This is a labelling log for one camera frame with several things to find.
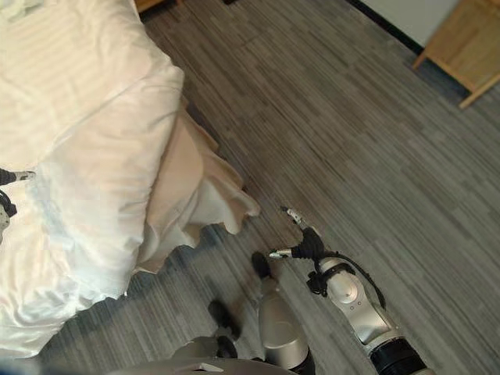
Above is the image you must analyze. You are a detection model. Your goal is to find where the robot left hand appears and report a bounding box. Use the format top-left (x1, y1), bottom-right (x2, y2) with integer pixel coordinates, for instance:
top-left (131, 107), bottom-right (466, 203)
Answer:
top-left (0, 167), bottom-right (38, 232)

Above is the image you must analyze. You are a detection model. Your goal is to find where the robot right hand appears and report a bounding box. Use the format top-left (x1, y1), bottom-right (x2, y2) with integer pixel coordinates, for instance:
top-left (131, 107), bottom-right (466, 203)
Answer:
top-left (268, 205), bottom-right (326, 262)

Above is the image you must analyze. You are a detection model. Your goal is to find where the white striped duvet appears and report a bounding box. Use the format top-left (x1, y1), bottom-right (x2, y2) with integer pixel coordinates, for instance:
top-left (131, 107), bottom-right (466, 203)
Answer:
top-left (0, 0), bottom-right (186, 359)

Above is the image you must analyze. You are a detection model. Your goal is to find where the dark robot right foot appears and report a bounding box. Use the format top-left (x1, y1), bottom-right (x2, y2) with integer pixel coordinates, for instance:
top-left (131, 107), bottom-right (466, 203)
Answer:
top-left (251, 251), bottom-right (273, 280)

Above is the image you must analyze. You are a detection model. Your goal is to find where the dark robot foot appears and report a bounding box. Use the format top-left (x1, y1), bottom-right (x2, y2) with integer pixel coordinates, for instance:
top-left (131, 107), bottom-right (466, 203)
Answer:
top-left (251, 251), bottom-right (273, 280)
top-left (207, 299), bottom-right (242, 340)

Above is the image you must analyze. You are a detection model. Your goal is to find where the dark robot left foot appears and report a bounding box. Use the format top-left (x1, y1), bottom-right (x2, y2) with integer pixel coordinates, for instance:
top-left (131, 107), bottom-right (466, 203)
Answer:
top-left (207, 299), bottom-right (242, 340)

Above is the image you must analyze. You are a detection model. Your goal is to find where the silver robot left leg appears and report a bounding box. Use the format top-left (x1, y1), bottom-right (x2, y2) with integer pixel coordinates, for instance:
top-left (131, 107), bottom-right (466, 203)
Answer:
top-left (170, 334), bottom-right (240, 363)

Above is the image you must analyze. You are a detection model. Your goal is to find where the silver robot torso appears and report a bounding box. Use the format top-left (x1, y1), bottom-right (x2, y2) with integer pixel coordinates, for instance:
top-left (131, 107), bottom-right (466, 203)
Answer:
top-left (112, 357), bottom-right (277, 375)

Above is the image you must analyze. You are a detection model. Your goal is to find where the wooden furniture base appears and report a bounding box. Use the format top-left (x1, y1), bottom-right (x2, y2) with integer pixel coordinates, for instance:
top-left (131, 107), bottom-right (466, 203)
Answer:
top-left (134, 0), bottom-right (184, 13)

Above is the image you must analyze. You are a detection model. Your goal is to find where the light wooden cabinet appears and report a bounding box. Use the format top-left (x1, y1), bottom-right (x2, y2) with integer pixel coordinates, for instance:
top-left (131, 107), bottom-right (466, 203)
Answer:
top-left (412, 0), bottom-right (500, 110)

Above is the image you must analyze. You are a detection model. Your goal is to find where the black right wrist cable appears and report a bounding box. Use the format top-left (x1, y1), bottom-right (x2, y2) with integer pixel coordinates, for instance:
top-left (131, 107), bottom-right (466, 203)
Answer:
top-left (336, 252), bottom-right (387, 310)

